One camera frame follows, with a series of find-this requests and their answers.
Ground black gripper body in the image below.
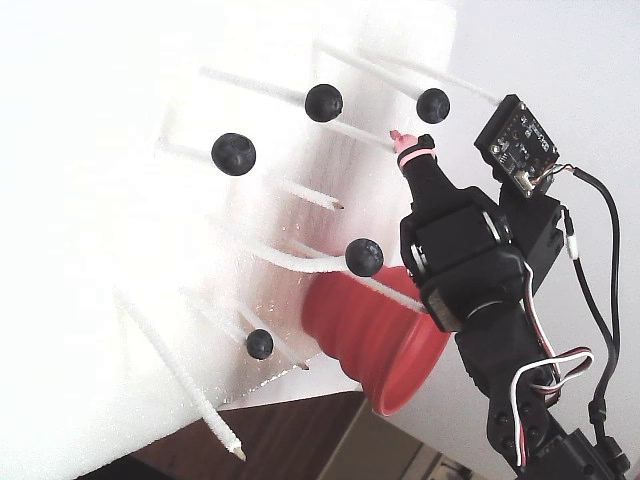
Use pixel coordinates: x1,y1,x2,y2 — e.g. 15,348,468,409
398,184,535,333

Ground pink padded gripper finger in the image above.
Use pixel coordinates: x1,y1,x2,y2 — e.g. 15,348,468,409
388,128,467,217

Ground dark blueberry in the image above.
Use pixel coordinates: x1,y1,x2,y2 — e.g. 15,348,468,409
344,238,385,279
245,328,275,360
304,83,345,123
210,132,258,177
416,87,451,124

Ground red collapsible silicone cup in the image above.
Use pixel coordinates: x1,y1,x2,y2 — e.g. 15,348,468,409
301,264,451,417

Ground beige cardboard box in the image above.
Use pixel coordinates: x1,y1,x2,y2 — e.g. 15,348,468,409
317,399,481,480

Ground white foam block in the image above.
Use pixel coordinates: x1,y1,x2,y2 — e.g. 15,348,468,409
0,0,457,480

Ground long white pipe cleaner stem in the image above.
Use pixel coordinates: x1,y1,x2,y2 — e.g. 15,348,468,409
110,285,248,462

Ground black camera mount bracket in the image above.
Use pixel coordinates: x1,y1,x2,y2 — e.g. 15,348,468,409
492,172,565,296

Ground camera circuit board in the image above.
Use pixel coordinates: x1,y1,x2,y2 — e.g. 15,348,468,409
473,93,561,201

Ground coloured wire bundle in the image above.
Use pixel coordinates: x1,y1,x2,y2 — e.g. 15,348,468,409
529,163,579,185

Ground white red servo wire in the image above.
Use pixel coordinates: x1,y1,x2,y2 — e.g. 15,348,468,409
509,264,597,469

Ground black cable white sleeve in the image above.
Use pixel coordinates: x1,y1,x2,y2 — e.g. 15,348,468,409
559,164,631,480

